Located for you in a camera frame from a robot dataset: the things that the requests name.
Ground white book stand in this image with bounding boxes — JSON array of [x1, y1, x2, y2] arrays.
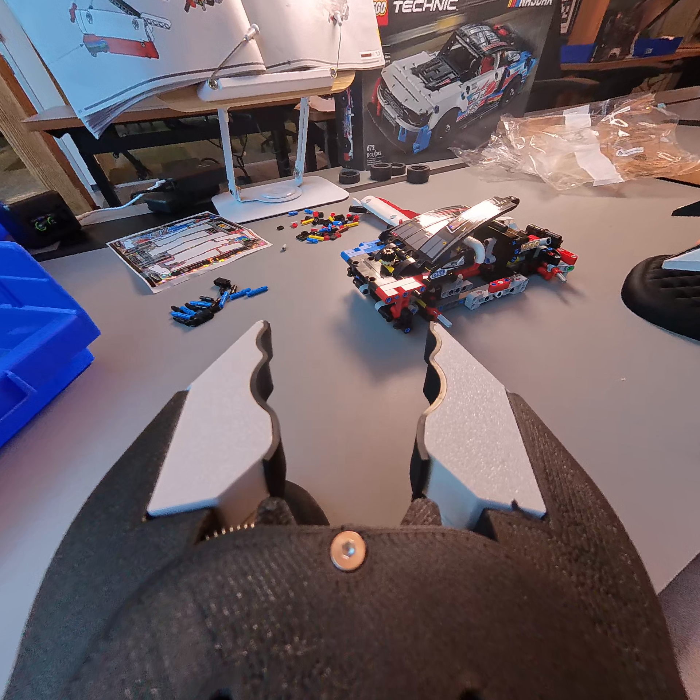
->
[[197, 66, 356, 224]]

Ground wooden workbench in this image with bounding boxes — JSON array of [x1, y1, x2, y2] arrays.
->
[[558, 46, 700, 73]]

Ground black charger block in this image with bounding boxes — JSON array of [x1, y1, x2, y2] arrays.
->
[[19, 191, 83, 250]]

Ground holographic sticker sheet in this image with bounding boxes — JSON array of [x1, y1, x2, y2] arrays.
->
[[106, 211, 273, 294]]

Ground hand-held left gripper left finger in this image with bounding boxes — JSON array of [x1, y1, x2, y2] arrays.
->
[[147, 320, 286, 539]]

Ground white charging cable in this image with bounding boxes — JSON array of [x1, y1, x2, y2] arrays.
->
[[77, 179, 166, 222]]

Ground red lego slope piece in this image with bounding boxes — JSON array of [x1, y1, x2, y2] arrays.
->
[[377, 201, 421, 226]]

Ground pile of small lego pieces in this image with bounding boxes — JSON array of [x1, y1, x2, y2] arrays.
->
[[276, 208, 362, 243]]

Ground pile of blue black pins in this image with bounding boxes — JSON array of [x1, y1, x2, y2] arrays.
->
[[171, 278, 269, 328]]

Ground lego set box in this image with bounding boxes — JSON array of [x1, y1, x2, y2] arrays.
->
[[335, 0, 564, 171]]

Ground black power adapter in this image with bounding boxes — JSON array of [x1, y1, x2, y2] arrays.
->
[[145, 164, 226, 215]]

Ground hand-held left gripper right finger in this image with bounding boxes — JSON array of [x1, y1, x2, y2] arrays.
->
[[410, 322, 548, 531]]

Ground clear plastic bag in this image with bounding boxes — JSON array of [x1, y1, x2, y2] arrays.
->
[[454, 93, 681, 192]]

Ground lego race car model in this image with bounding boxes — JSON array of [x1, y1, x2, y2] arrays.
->
[[340, 194, 579, 334]]

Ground white lego panel assembly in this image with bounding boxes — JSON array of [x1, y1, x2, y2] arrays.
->
[[350, 195, 396, 223]]

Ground lego instruction booklet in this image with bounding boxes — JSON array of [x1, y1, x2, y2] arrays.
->
[[5, 0, 386, 140]]

